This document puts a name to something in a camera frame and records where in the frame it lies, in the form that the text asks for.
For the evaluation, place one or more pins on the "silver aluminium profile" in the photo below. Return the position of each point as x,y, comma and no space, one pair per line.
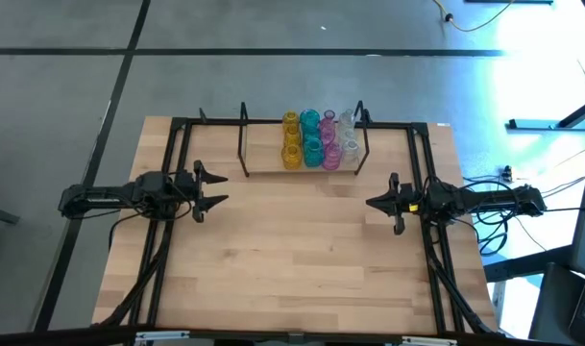
426,341
162,335

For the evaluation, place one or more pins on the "clear glass vase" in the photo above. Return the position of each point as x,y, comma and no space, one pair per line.
350,150
347,134
347,117

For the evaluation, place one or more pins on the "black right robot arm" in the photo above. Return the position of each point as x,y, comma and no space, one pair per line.
489,199

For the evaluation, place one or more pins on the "wooden shelf with black frame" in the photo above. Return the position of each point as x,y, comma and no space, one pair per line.
268,154

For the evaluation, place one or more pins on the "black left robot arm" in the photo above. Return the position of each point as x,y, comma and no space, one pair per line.
104,194

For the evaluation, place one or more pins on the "small teal glass jar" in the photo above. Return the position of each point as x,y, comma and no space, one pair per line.
309,119

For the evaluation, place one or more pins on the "black aluminium table frame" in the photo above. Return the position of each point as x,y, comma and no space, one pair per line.
179,124

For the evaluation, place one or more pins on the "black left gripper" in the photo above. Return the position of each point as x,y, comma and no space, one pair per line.
186,190

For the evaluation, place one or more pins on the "pink ringed glass vase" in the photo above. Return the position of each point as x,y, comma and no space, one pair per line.
331,157

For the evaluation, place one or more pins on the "yellow glass vase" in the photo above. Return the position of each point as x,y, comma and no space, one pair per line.
292,137

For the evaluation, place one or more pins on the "yellow ribbed glass jar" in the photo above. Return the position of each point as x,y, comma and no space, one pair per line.
290,119

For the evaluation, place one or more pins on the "black desk foot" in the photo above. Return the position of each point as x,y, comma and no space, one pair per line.
527,266
551,123

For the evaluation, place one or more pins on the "tall pink ribbed glass bottle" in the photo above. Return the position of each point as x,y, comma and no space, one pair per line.
328,136

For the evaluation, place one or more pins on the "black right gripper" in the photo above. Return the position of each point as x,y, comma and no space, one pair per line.
412,202

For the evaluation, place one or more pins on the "yellow diamond-textured glass bottle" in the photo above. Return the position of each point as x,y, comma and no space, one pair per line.
292,157

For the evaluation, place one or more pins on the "teal ringed glass vase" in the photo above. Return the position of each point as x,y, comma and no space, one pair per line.
313,155

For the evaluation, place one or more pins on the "small black plug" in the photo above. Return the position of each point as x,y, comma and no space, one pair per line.
507,173

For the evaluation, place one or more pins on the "pink swirl glass vase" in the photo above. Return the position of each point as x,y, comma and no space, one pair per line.
328,116

